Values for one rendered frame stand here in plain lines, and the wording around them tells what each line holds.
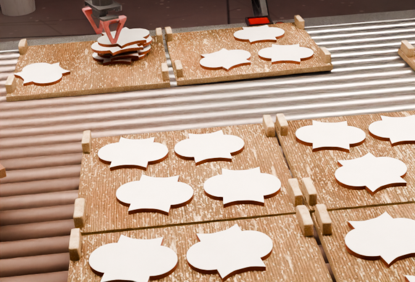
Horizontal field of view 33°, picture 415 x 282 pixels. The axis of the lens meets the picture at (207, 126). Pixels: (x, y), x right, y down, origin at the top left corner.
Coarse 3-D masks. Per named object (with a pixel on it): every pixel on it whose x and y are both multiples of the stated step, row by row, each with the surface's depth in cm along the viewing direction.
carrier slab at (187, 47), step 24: (288, 24) 213; (168, 48) 200; (192, 48) 199; (216, 48) 198; (240, 48) 197; (312, 48) 195; (192, 72) 184; (216, 72) 183; (240, 72) 182; (264, 72) 182; (288, 72) 183
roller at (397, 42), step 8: (392, 40) 202; (400, 40) 202; (408, 40) 202; (328, 48) 200; (336, 48) 200; (344, 48) 200; (352, 48) 200; (360, 48) 200; (368, 48) 200; (168, 64) 196; (0, 72) 194; (8, 72) 194
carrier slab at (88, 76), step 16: (32, 48) 205; (48, 48) 204; (64, 48) 204; (80, 48) 203; (160, 48) 200; (64, 64) 193; (80, 64) 192; (96, 64) 192; (112, 64) 191; (128, 64) 191; (144, 64) 190; (160, 64) 190; (16, 80) 184; (64, 80) 183; (80, 80) 182; (96, 80) 182; (112, 80) 181; (128, 80) 181; (144, 80) 181; (160, 80) 180; (16, 96) 176; (32, 96) 177; (48, 96) 177; (64, 96) 178
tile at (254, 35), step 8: (240, 32) 206; (248, 32) 206; (256, 32) 205; (264, 32) 205; (272, 32) 205; (280, 32) 204; (240, 40) 202; (248, 40) 201; (256, 40) 200; (264, 40) 200; (272, 40) 200
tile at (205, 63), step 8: (208, 56) 191; (216, 56) 190; (224, 56) 190; (232, 56) 190; (240, 56) 190; (248, 56) 189; (200, 64) 187; (208, 64) 186; (216, 64) 185; (224, 64) 185; (232, 64) 185; (240, 64) 186; (248, 64) 186
